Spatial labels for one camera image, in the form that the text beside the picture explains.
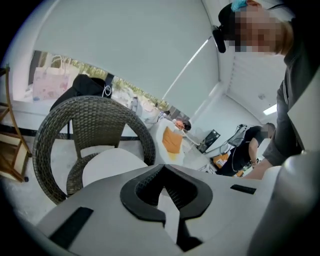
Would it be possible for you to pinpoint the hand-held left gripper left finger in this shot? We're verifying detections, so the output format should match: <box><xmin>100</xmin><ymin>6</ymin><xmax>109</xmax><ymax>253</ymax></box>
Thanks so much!
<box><xmin>37</xmin><ymin>163</ymin><xmax>181</xmax><ymax>256</ymax></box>

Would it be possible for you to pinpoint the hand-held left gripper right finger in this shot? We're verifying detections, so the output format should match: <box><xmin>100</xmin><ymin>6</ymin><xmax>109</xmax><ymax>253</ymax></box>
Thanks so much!
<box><xmin>163</xmin><ymin>163</ymin><xmax>266</xmax><ymax>256</ymax></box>

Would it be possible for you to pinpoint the dark wicker chair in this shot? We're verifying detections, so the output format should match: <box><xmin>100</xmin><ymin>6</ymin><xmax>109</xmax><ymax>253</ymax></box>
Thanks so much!
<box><xmin>32</xmin><ymin>95</ymin><xmax>157</xmax><ymax>205</ymax></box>

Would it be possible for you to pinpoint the person's right forearm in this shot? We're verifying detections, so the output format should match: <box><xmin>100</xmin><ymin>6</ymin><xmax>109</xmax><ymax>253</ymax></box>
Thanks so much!
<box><xmin>243</xmin><ymin>158</ymin><xmax>272</xmax><ymax>180</ymax></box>

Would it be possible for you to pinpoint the orange white carton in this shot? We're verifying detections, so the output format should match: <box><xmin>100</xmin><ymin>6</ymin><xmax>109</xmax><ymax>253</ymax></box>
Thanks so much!
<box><xmin>212</xmin><ymin>152</ymin><xmax>230</xmax><ymax>169</ymax></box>

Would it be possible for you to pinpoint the black flat panel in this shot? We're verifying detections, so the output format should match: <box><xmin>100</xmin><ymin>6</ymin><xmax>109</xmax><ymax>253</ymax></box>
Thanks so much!
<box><xmin>199</xmin><ymin>129</ymin><xmax>222</xmax><ymax>154</ymax></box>

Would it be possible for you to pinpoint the orange pillow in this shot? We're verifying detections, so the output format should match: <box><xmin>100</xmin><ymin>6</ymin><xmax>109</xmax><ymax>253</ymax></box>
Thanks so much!
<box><xmin>162</xmin><ymin>126</ymin><xmax>184</xmax><ymax>154</ymax></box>

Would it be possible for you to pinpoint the white armchair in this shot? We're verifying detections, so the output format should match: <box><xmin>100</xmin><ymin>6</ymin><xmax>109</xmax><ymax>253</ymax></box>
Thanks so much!
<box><xmin>155</xmin><ymin>117</ymin><xmax>191</xmax><ymax>166</ymax></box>

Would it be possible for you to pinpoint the wooden shelf rack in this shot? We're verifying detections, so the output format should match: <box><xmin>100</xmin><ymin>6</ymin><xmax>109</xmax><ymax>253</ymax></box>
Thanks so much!
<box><xmin>0</xmin><ymin>63</ymin><xmax>33</xmax><ymax>183</ymax></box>

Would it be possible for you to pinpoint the white tote bag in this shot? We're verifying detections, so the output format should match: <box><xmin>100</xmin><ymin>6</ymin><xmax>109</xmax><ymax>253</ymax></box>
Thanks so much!
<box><xmin>138</xmin><ymin>104</ymin><xmax>161</xmax><ymax>124</ymax></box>

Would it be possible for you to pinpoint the rectangular ceiling light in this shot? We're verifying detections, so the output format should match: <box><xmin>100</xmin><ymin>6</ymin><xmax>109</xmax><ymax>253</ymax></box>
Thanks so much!
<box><xmin>262</xmin><ymin>103</ymin><xmax>278</xmax><ymax>116</ymax></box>

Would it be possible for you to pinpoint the black jacket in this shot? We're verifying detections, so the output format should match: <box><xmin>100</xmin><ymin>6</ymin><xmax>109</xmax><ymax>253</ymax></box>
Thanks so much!
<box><xmin>49</xmin><ymin>74</ymin><xmax>114</xmax><ymax>112</ymax></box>

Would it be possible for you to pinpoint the pale pink gift bag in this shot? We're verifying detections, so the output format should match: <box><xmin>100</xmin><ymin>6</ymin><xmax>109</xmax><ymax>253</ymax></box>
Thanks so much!
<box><xmin>32</xmin><ymin>54</ymin><xmax>72</xmax><ymax>102</ymax></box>

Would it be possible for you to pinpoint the grey roller blind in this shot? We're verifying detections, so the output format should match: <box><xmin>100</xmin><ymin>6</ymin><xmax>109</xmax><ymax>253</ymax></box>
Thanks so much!
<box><xmin>32</xmin><ymin>0</ymin><xmax>220</xmax><ymax>118</ymax></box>

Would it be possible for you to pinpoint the person's grey shirt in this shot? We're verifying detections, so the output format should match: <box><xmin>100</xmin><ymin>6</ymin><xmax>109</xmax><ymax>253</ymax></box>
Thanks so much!
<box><xmin>262</xmin><ymin>14</ymin><xmax>320</xmax><ymax>168</ymax></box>

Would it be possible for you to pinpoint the person's head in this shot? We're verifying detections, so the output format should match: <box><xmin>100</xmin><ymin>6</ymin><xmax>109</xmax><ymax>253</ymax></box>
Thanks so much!
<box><xmin>234</xmin><ymin>0</ymin><xmax>295</xmax><ymax>56</ymax></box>

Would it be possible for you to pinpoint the teal hair clip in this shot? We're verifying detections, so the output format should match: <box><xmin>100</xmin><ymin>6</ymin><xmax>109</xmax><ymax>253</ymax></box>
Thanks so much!
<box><xmin>230</xmin><ymin>0</ymin><xmax>249</xmax><ymax>12</ymax></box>

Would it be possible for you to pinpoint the white coiled cable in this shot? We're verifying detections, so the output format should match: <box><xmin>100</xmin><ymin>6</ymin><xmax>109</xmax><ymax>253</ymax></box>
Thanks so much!
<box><xmin>102</xmin><ymin>84</ymin><xmax>113</xmax><ymax>99</ymax></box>

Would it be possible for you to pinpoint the black head-mounted camera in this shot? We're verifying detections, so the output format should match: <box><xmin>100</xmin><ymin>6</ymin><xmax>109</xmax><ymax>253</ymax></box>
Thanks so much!
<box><xmin>211</xmin><ymin>24</ymin><xmax>228</xmax><ymax>54</ymax></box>

